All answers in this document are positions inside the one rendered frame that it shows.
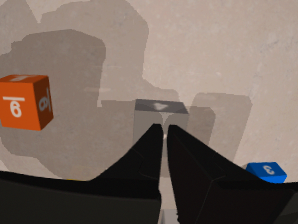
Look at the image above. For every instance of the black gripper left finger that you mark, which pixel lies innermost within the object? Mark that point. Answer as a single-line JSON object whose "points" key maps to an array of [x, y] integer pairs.
{"points": [[128, 192]]}

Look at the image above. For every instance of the orange block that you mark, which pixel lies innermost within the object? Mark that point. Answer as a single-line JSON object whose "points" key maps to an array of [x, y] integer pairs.
{"points": [[25, 101]]}

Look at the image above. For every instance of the blue block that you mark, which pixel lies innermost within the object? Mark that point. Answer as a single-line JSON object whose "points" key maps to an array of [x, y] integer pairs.
{"points": [[267, 171]]}

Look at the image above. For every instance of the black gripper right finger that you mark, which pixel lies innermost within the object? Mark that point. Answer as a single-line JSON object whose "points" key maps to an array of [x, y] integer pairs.
{"points": [[209, 189]]}

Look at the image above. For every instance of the white block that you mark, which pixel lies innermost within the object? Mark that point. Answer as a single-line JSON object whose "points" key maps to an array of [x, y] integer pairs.
{"points": [[169, 216]]}

